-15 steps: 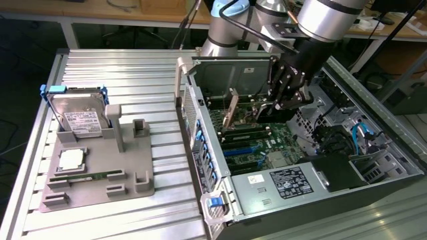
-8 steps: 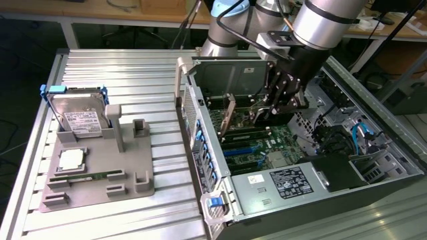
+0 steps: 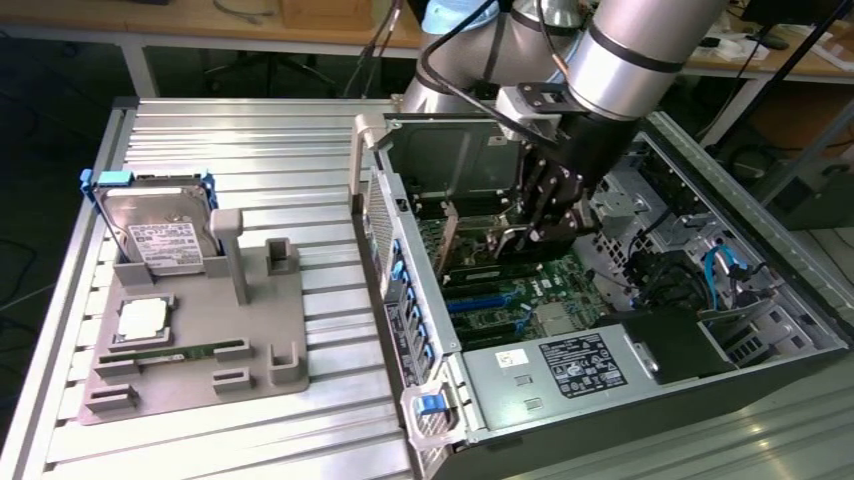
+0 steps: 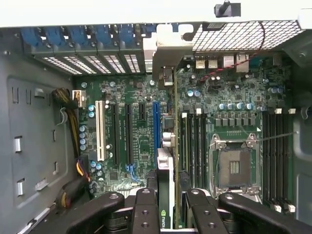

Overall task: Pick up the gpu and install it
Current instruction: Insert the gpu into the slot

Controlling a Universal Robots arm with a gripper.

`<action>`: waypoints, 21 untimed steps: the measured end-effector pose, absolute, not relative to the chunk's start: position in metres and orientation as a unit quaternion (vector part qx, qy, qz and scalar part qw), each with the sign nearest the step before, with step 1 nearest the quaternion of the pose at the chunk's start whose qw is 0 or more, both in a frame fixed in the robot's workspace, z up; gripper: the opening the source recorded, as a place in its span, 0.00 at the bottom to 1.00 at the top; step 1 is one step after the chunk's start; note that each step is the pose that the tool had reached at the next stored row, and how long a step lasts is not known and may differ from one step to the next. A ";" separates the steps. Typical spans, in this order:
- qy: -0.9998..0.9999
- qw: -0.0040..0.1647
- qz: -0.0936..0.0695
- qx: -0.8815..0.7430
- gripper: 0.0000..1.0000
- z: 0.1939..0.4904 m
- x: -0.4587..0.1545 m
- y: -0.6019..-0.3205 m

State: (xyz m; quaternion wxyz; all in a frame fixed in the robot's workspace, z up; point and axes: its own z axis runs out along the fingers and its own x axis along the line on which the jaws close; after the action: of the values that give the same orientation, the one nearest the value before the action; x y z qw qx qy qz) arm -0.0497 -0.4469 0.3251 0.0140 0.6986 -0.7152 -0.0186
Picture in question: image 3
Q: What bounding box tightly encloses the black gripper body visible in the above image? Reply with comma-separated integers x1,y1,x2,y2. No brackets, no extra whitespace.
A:
517,112,646,202

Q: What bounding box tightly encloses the black wire bundle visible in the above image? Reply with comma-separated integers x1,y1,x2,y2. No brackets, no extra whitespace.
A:
629,248,704,307

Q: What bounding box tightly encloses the brown cardboard box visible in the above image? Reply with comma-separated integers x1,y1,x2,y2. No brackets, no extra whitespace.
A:
279,0,375,31

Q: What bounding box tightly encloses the blue expansion slot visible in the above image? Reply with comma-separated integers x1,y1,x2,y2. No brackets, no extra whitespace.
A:
445,294,510,315

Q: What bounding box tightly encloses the wooden workbench white frame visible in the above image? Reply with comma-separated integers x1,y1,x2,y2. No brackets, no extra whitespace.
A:
0,0,854,101

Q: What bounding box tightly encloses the black monitor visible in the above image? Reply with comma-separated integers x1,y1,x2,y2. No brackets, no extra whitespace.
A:
738,0,854,29

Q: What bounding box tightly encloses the grey parts rack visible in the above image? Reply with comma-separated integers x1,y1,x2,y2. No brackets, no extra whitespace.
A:
79,207,315,434

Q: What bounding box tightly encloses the blue disk wire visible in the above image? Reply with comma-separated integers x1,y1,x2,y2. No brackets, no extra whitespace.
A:
698,241,744,315

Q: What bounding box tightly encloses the graphics card with metal bracket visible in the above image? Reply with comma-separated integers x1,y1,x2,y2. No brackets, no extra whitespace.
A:
433,199,577,275

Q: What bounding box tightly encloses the green RAM stick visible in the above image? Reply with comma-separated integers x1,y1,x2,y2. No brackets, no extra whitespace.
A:
106,343,246,365

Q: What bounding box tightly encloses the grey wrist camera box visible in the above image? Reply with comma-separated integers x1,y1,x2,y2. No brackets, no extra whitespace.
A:
494,82,579,144

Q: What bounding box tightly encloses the silver CPU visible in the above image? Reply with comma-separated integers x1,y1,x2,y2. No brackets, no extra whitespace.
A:
116,301,174,346

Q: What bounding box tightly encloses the dark computer tower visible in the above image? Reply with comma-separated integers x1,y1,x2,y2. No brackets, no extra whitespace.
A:
760,162,854,234

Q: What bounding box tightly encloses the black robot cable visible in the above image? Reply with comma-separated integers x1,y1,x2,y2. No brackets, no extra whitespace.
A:
418,0,583,149

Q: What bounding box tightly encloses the black air shroud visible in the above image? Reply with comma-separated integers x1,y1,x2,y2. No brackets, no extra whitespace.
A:
591,304,741,387

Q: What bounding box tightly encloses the black installed RAM stick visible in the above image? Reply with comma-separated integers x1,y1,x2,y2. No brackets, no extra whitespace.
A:
441,259,543,287

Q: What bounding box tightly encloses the green motherboard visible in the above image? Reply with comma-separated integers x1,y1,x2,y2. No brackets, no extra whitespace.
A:
410,189,616,351

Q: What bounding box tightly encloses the metal disk bay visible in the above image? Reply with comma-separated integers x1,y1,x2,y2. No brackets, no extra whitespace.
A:
583,164,677,302

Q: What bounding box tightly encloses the hard disk in blue bracket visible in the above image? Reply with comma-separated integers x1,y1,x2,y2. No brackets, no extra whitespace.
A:
75,172,219,281

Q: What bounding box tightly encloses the silver chipset heatsink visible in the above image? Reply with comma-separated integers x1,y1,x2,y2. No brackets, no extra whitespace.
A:
533,304,570,337

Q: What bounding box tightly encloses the open black PC case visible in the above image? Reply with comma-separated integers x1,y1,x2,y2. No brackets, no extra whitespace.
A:
350,112,854,480

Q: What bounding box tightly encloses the black office chair base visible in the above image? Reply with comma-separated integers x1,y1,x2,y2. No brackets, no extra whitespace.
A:
205,47,339,97

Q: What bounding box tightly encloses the grey power supply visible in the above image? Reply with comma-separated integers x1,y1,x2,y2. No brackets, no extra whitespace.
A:
462,324,661,432

